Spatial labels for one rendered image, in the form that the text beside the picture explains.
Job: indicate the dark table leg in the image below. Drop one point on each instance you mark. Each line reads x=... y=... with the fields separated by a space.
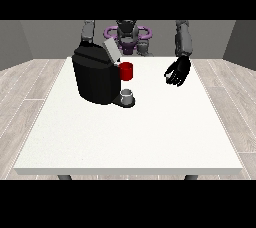
x=191 y=177
x=65 y=177

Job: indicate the small grey coffee pod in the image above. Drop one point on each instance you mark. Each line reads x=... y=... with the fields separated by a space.
x=169 y=77

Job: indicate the red pod holder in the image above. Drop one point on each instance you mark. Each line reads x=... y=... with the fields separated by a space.
x=126 y=70

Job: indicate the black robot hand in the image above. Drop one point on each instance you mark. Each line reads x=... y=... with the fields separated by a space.
x=181 y=68

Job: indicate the pale grey machine lid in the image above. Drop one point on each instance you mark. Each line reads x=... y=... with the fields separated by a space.
x=112 y=49

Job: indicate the small grey cup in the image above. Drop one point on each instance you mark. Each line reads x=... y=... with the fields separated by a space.
x=127 y=97

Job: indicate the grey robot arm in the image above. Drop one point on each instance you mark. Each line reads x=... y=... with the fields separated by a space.
x=88 y=32
x=183 y=40

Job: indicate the black coffee machine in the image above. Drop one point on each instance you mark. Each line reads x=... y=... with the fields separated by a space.
x=95 y=75

